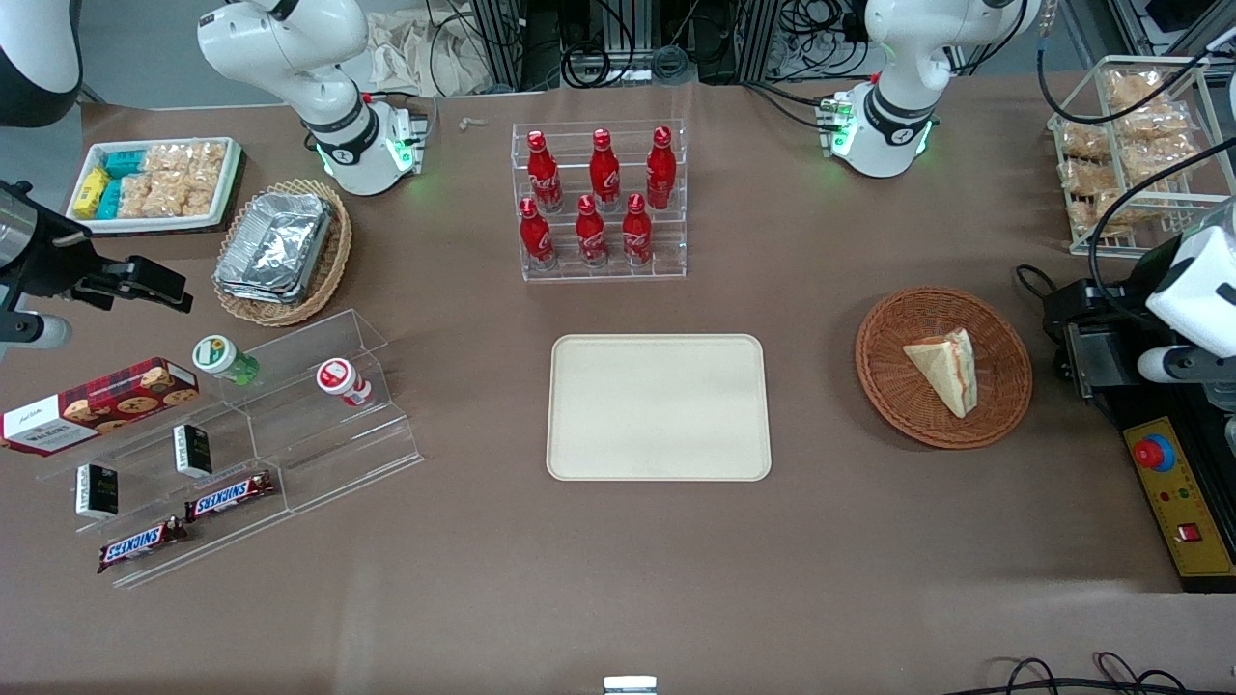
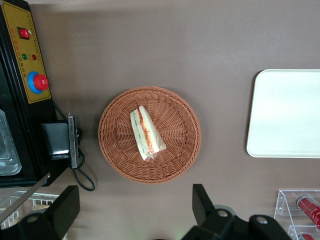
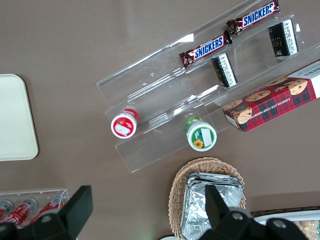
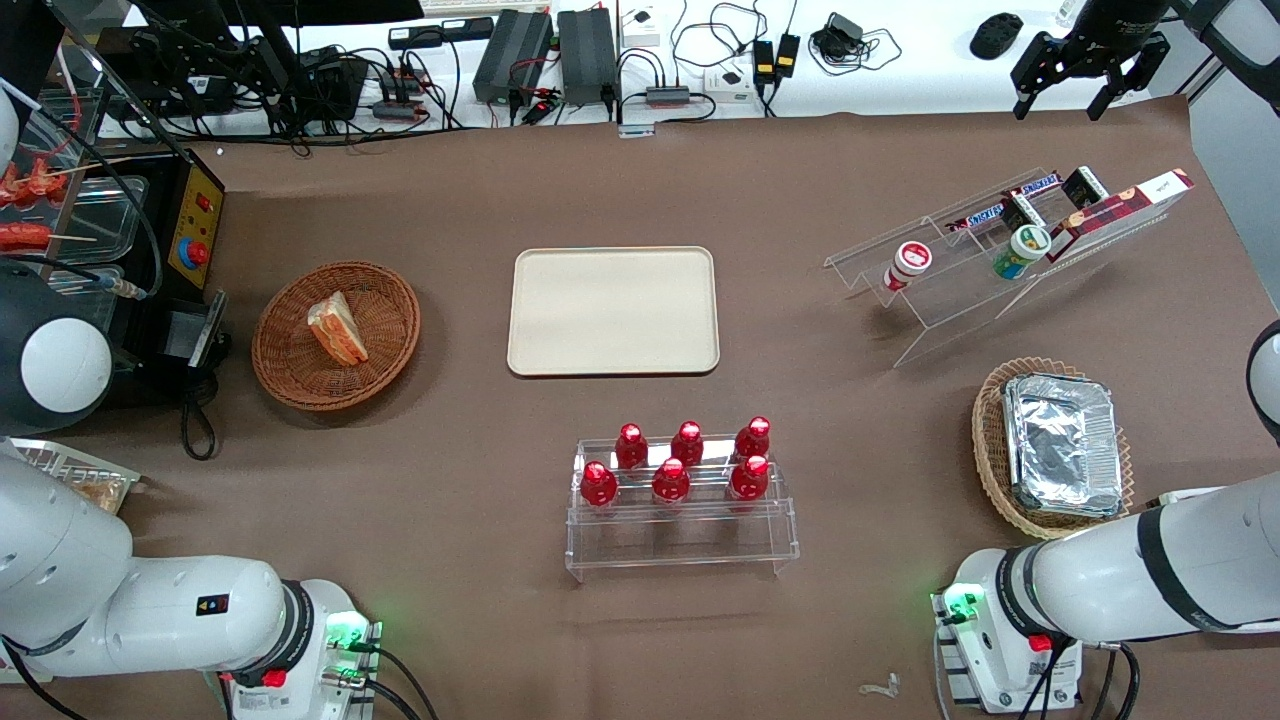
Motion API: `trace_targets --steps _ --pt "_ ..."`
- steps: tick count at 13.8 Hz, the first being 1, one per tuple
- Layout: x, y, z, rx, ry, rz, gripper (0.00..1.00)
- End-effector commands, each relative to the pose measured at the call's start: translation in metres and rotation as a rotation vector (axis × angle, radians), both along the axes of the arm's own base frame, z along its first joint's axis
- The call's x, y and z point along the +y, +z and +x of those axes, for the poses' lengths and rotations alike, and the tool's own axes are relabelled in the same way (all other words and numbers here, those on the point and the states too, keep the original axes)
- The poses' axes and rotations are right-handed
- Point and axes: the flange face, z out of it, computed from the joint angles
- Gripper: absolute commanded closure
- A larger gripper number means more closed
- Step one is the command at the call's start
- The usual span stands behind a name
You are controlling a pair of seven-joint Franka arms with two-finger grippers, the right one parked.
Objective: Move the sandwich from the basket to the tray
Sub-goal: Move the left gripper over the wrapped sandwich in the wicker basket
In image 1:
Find white wire basket rack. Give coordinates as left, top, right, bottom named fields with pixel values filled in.
left=1048, top=56, right=1236, bottom=258

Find light oval wicker basket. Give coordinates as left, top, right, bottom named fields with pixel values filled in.
left=212, top=179, right=353, bottom=327

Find black metal machine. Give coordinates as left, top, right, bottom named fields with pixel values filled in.
left=1041, top=277, right=1181, bottom=404

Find crumpled beige cloth bag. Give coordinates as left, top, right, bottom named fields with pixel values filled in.
left=365, top=10, right=505, bottom=98

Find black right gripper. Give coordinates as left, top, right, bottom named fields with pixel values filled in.
left=0, top=181, right=194, bottom=316

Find yellow control panel box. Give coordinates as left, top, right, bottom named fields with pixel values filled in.
left=1120, top=415, right=1236, bottom=593

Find black floor cables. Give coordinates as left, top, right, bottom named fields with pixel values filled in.
left=966, top=651, right=1236, bottom=695

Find yellow snack pack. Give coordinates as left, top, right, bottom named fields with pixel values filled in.
left=72, top=168, right=110, bottom=219

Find brown round wicker basket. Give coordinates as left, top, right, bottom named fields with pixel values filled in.
left=856, top=287, right=1033, bottom=450

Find black looped table cable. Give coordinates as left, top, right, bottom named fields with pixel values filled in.
left=1014, top=263, right=1060, bottom=302

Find small black white box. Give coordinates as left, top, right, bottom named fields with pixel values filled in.
left=173, top=424, right=213, bottom=480
left=75, top=464, right=120, bottom=521

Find stacked aluminium foil trays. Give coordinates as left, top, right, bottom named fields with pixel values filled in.
left=214, top=191, right=334, bottom=305

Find Snickers chocolate bar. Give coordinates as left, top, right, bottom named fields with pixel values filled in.
left=183, top=471, right=277, bottom=523
left=97, top=516, right=190, bottom=575

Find red capped drink bottle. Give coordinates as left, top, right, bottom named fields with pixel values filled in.
left=316, top=357, right=374, bottom=409

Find beige rectangular tray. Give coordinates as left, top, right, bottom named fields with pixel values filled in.
left=547, top=334, right=773, bottom=482

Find bagged fried snack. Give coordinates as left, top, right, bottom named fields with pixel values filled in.
left=1123, top=143, right=1210, bottom=191
left=1118, top=104, right=1200, bottom=148
left=1104, top=68, right=1194, bottom=113
left=1065, top=191, right=1138, bottom=239

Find green capped drink bottle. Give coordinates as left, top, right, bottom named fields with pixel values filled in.
left=192, top=334, right=261, bottom=388

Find red cola bottle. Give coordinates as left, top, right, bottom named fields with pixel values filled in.
left=519, top=197, right=556, bottom=270
left=576, top=195, right=609, bottom=268
left=589, top=127, right=623, bottom=211
left=526, top=130, right=563, bottom=213
left=645, top=125, right=676, bottom=210
left=622, top=193, right=654, bottom=266

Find triangular sandwich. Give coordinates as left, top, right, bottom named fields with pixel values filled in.
left=903, top=328, right=978, bottom=419

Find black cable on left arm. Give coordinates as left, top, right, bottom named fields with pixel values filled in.
left=1036, top=17, right=1236, bottom=126

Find clear acrylic bottle rack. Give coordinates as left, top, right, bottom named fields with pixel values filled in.
left=510, top=118, right=688, bottom=283

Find clear acrylic stepped shelf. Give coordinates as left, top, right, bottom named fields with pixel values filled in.
left=34, top=309, right=426, bottom=590

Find aluminium frame rack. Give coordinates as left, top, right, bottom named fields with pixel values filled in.
left=471, top=0, right=785, bottom=90

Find red tartan cookie box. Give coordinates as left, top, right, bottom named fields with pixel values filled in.
left=0, top=357, right=201, bottom=458

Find black base cables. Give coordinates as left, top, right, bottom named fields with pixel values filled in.
left=742, top=81, right=843, bottom=133

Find white rectangular snack tray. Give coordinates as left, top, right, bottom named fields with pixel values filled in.
left=66, top=137, right=242, bottom=236

